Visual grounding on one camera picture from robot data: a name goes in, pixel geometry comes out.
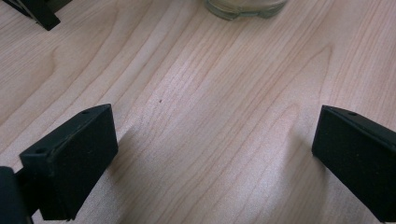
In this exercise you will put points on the glass jar with green lid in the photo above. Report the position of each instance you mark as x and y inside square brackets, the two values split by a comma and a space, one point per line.
[246, 7]

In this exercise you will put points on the black metal two-tier shelf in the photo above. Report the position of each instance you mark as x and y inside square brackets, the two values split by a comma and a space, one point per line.
[37, 11]

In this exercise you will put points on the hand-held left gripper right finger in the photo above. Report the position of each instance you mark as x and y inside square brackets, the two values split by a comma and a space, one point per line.
[358, 158]

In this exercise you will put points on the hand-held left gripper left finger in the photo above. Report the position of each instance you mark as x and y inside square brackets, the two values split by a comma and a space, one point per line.
[74, 165]

